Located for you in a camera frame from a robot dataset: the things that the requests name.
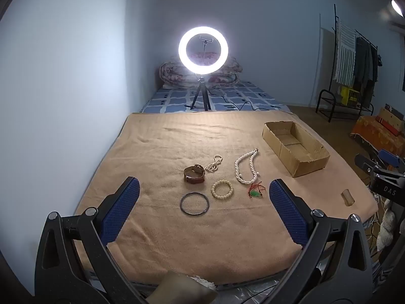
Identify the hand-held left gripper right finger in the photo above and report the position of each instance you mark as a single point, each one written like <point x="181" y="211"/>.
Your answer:
<point x="286" y="209"/>

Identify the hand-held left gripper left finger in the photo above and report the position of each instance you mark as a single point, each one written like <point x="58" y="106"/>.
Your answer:
<point x="123" y="209"/>

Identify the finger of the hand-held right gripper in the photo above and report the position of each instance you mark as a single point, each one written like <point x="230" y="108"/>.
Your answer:
<point x="389" y="157"/>
<point x="365" y="163"/>

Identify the cardboard box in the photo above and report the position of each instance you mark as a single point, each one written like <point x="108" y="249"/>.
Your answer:
<point x="308" y="166"/>

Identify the dark metal bangle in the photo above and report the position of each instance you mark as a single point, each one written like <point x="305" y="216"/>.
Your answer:
<point x="194" y="215"/>

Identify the brown leather watch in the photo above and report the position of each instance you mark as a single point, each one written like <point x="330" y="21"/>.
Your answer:
<point x="194" y="179"/>

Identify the small pearl strand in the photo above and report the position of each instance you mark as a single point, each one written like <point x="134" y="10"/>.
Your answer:
<point x="211" y="166"/>

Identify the orange cloth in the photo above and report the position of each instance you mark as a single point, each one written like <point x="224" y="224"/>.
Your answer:
<point x="373" y="133"/>

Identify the white plush toy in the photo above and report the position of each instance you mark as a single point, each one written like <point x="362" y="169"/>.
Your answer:
<point x="387" y="224"/>

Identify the small tan cylinder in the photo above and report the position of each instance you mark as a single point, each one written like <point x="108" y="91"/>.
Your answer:
<point x="348" y="197"/>

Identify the brown box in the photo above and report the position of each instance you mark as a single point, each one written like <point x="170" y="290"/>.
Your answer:
<point x="390" y="117"/>

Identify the yellow box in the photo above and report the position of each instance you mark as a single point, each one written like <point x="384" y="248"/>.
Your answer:
<point x="351" y="96"/>

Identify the tan blanket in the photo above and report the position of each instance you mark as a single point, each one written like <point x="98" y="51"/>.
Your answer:
<point x="158" y="139"/>

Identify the dark hanging clothes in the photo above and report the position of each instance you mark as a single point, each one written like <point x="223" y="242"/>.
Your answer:
<point x="364" y="66"/>

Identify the beige object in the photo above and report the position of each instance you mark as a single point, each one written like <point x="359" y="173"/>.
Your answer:
<point x="177" y="288"/>

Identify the white lace cloth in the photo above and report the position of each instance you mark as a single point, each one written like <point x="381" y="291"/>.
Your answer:
<point x="202" y="281"/>

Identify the striped towel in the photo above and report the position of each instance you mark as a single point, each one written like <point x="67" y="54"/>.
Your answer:
<point x="345" y="57"/>

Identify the blue checked bedsheet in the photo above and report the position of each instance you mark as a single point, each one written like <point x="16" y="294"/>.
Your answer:
<point x="234" y="96"/>

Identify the folded floral quilt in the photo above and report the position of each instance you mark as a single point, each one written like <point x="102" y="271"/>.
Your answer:
<point x="167" y="72"/>

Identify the black tripod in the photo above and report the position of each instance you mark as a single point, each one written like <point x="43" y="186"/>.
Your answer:
<point x="200" y="84"/>

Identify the black clothes rack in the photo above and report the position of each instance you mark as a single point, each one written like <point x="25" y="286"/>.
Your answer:
<point x="334" y="15"/>

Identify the ceiling lamp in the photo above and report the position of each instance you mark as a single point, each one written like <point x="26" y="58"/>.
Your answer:
<point x="397" y="6"/>

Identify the phone clamp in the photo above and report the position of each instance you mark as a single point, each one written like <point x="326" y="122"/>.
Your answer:
<point x="207" y="39"/>

